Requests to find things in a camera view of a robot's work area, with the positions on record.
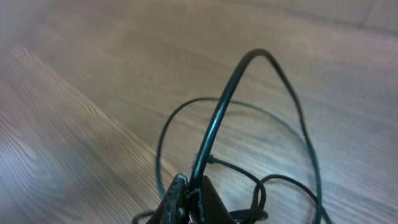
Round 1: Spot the black USB cable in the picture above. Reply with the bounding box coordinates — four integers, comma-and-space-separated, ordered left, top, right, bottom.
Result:
188, 48, 333, 224
132, 96, 312, 224

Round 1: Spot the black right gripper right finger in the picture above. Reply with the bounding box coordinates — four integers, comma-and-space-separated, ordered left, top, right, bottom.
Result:
198, 175, 236, 224

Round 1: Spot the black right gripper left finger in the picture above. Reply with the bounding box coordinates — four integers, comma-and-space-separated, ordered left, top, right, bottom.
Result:
147, 174, 188, 224

